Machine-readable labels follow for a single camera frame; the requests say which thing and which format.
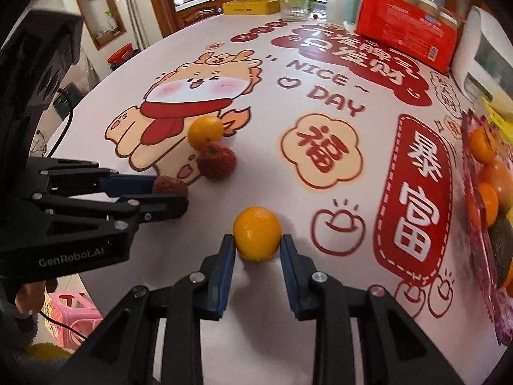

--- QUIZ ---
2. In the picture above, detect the yellow cloth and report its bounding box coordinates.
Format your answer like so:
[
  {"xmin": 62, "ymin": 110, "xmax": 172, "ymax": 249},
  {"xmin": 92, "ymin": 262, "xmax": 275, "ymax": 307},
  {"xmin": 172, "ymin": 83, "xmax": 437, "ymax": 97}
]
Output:
[{"xmin": 24, "ymin": 341, "xmax": 73, "ymax": 370}]

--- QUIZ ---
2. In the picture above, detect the wooden cabinet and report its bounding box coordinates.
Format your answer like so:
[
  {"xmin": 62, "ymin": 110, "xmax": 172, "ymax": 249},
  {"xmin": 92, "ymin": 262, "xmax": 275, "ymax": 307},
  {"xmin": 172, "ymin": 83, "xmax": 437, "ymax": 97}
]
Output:
[{"xmin": 142, "ymin": 0, "xmax": 261, "ymax": 35}]

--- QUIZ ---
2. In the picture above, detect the person's left hand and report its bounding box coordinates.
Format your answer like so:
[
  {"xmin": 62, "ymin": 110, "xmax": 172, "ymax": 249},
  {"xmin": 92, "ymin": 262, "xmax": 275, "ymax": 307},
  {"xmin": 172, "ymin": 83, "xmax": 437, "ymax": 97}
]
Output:
[{"xmin": 15, "ymin": 280, "xmax": 46, "ymax": 318}]

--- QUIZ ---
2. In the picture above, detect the large wrinkled red fruit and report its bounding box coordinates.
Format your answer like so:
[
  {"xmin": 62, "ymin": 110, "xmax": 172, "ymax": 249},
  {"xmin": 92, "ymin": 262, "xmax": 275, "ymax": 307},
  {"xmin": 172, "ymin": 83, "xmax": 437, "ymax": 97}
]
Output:
[{"xmin": 196, "ymin": 141, "xmax": 238, "ymax": 181}]

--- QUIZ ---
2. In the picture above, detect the black cable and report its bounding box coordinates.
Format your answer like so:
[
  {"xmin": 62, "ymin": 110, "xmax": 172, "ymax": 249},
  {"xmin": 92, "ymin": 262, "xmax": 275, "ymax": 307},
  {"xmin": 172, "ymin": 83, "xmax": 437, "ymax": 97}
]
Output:
[
  {"xmin": 48, "ymin": 87, "xmax": 75, "ymax": 158},
  {"xmin": 39, "ymin": 308, "xmax": 87, "ymax": 339}
]

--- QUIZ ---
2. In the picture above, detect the small wrinkled red fruit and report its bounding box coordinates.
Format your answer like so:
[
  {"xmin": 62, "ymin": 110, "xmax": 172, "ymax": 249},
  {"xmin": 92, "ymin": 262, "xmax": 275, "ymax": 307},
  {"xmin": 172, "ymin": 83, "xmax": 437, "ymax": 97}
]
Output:
[{"xmin": 152, "ymin": 175, "xmax": 189, "ymax": 198}]

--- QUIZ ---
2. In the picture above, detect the pink plastic stool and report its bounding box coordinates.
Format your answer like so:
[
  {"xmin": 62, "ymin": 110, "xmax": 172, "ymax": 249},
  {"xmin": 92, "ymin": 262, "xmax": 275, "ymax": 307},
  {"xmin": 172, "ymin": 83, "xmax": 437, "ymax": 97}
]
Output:
[{"xmin": 42, "ymin": 291, "xmax": 105, "ymax": 351}]

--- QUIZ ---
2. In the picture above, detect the wooden framed wall niche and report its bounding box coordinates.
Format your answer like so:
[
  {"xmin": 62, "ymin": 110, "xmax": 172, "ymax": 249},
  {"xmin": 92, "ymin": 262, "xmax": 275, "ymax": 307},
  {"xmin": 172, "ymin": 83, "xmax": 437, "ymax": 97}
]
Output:
[{"xmin": 74, "ymin": 0, "xmax": 125, "ymax": 51}]

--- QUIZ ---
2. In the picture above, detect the ribbed drinking glass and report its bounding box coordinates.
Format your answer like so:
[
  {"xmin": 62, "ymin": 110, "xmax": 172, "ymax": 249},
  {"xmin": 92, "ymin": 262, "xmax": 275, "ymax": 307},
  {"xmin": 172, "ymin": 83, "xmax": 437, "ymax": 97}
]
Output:
[{"xmin": 279, "ymin": 0, "xmax": 310, "ymax": 21}]

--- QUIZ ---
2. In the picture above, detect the flat yellow box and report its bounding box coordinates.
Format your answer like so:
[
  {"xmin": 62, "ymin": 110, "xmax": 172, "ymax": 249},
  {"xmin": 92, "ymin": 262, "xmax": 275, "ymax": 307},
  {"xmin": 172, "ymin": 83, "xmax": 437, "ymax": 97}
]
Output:
[{"xmin": 222, "ymin": 0, "xmax": 280, "ymax": 16}]

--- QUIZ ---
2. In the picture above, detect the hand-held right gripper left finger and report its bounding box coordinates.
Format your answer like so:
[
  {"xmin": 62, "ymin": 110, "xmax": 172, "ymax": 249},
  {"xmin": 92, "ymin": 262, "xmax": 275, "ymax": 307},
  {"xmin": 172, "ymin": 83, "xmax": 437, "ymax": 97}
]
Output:
[{"xmin": 52, "ymin": 233, "xmax": 237, "ymax": 385}]

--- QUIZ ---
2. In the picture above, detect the red white printed tablecloth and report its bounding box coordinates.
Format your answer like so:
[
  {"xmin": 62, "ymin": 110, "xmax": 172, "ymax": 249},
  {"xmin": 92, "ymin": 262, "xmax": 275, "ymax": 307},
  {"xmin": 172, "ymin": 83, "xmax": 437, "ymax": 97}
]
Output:
[{"xmin": 38, "ymin": 10, "xmax": 509, "ymax": 385}]

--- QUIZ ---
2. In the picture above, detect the pink printed fruit tray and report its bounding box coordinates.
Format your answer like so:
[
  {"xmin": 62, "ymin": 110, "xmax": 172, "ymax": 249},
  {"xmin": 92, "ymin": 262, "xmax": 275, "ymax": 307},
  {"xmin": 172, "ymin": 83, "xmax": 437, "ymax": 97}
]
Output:
[{"xmin": 461, "ymin": 110, "xmax": 513, "ymax": 347}]

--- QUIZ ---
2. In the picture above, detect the red crate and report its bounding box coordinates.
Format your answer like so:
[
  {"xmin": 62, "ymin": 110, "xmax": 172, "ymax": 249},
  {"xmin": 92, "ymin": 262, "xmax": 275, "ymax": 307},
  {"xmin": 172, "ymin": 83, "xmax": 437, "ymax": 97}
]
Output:
[{"xmin": 107, "ymin": 43, "xmax": 135, "ymax": 68}]

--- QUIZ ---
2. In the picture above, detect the orange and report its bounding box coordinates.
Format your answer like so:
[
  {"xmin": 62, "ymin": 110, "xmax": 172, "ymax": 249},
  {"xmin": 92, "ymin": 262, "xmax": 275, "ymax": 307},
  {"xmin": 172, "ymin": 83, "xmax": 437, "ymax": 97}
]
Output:
[
  {"xmin": 467, "ymin": 182, "xmax": 500, "ymax": 229},
  {"xmin": 188, "ymin": 115, "xmax": 225, "ymax": 151},
  {"xmin": 470, "ymin": 127, "xmax": 501, "ymax": 165},
  {"xmin": 232, "ymin": 206, "xmax": 283, "ymax": 262}
]

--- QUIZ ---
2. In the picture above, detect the red paper cup package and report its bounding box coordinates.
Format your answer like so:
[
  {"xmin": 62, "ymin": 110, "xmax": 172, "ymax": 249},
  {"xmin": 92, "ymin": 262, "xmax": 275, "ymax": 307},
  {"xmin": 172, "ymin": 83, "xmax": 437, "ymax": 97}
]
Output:
[{"xmin": 355, "ymin": 0, "xmax": 466, "ymax": 75}]

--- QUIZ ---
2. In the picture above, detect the yellow tissue box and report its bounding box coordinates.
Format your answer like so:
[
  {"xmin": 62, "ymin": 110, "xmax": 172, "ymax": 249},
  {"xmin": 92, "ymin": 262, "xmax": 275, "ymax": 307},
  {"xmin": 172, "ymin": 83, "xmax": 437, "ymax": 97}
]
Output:
[{"xmin": 479, "ymin": 96, "xmax": 513, "ymax": 129}]

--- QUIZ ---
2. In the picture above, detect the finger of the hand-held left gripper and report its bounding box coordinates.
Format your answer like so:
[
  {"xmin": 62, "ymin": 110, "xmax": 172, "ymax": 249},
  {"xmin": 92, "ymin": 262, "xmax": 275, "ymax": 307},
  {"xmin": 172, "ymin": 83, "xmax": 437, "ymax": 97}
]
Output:
[
  {"xmin": 30, "ymin": 193, "xmax": 189, "ymax": 237},
  {"xmin": 28, "ymin": 158, "xmax": 157, "ymax": 199}
]

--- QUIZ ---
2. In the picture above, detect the white countertop appliance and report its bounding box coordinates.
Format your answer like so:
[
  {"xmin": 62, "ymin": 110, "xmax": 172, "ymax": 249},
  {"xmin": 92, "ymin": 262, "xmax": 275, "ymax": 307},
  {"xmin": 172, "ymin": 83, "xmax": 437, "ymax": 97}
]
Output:
[{"xmin": 453, "ymin": 6, "xmax": 513, "ymax": 105}]

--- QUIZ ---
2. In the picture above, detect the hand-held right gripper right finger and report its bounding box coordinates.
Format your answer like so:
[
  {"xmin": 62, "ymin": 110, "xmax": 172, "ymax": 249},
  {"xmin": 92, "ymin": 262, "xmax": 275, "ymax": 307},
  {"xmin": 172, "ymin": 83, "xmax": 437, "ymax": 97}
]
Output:
[{"xmin": 280, "ymin": 233, "xmax": 466, "ymax": 385}]

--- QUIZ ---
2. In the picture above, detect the white squeeze bottle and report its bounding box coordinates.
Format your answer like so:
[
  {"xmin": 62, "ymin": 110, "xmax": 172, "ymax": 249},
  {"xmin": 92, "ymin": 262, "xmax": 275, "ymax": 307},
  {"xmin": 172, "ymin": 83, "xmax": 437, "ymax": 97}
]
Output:
[{"xmin": 326, "ymin": 0, "xmax": 347, "ymax": 24}]

